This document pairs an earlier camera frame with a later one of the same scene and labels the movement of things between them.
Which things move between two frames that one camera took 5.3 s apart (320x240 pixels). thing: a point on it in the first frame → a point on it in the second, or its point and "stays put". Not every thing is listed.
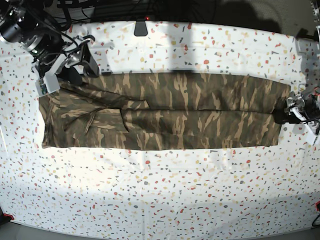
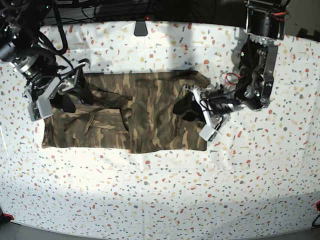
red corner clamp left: [8, 215] stays put
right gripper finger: [294, 116] → [192, 106]
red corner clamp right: [316, 203] stays put
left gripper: [71, 51] → [54, 84]
